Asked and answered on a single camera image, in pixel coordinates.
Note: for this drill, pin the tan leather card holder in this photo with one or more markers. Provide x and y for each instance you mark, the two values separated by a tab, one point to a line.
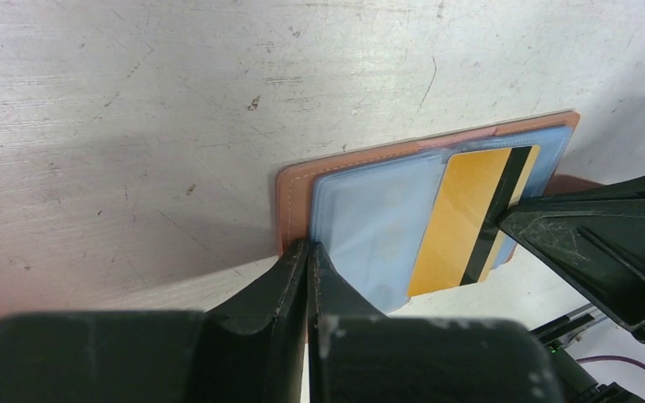
370	208

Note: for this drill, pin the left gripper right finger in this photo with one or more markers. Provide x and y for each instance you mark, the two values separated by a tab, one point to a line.
358	354

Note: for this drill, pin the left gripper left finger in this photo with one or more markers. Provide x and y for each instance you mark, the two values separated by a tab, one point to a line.
247	349

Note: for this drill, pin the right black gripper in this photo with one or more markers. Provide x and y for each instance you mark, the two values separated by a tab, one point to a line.
595	241

